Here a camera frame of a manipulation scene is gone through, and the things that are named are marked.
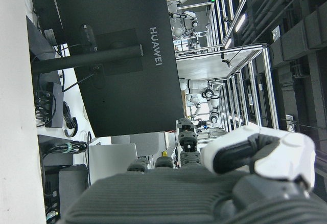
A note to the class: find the small black box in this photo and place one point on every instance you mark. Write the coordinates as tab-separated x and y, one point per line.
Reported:
57	106

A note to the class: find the silver laptop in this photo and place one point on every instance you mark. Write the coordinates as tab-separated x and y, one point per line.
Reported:
112	160

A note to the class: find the dark grey case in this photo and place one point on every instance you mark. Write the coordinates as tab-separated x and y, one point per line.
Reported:
74	185

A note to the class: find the black Huawei monitor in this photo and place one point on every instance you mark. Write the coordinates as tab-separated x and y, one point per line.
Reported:
115	93

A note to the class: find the black monitor stand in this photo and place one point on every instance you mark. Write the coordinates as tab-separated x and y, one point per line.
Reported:
76	59

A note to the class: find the ceiling light strip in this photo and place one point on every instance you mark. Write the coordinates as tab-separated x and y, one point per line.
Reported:
228	43
240	22

